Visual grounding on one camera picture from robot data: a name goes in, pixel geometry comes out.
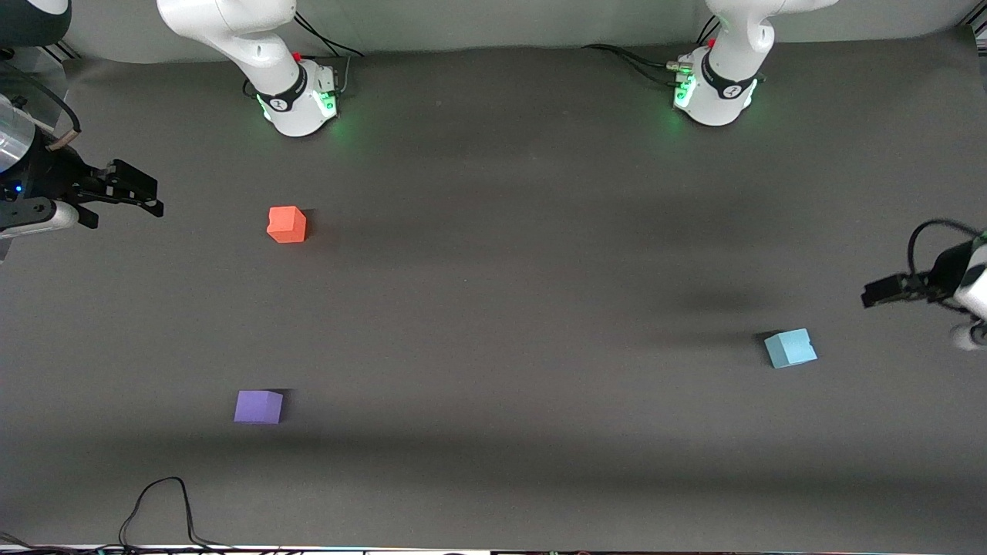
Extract black arm base cable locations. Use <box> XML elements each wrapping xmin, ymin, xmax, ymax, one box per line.
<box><xmin>292</xmin><ymin>11</ymin><xmax>365</xmax><ymax>59</ymax></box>
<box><xmin>581</xmin><ymin>43</ymin><xmax>692</xmax><ymax>86</ymax></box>

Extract black right arm base cable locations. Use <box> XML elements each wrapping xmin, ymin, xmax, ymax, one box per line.
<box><xmin>292</xmin><ymin>11</ymin><xmax>365</xmax><ymax>59</ymax></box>

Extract purple foam block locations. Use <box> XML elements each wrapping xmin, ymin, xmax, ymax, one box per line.
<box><xmin>234</xmin><ymin>390</ymin><xmax>285</xmax><ymax>426</ymax></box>

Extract black left arm base cable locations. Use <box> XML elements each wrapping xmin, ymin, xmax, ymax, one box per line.
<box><xmin>581</xmin><ymin>43</ymin><xmax>692</xmax><ymax>86</ymax></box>

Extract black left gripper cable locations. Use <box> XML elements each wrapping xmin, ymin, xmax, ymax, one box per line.
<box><xmin>907</xmin><ymin>219</ymin><xmax>985</xmax><ymax>280</ymax></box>

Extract orange foam block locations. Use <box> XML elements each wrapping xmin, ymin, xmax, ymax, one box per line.
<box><xmin>267</xmin><ymin>206</ymin><xmax>308</xmax><ymax>244</ymax></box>

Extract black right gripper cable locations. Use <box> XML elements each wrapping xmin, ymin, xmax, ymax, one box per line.
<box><xmin>0</xmin><ymin>60</ymin><xmax>83</xmax><ymax>136</ymax></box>

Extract light blue foam block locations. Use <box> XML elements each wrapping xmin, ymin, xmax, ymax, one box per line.
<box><xmin>764</xmin><ymin>328</ymin><xmax>818</xmax><ymax>369</ymax></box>

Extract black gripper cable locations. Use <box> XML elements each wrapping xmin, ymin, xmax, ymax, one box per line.
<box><xmin>0</xmin><ymin>60</ymin><xmax>83</xmax><ymax>136</ymax></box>
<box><xmin>907</xmin><ymin>219</ymin><xmax>985</xmax><ymax>280</ymax></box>

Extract black looped cable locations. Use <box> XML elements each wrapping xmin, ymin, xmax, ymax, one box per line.
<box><xmin>119</xmin><ymin>476</ymin><xmax>236</xmax><ymax>553</ymax></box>

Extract dark grey table mat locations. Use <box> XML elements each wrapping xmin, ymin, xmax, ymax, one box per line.
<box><xmin>0</xmin><ymin>27</ymin><xmax>987</xmax><ymax>553</ymax></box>

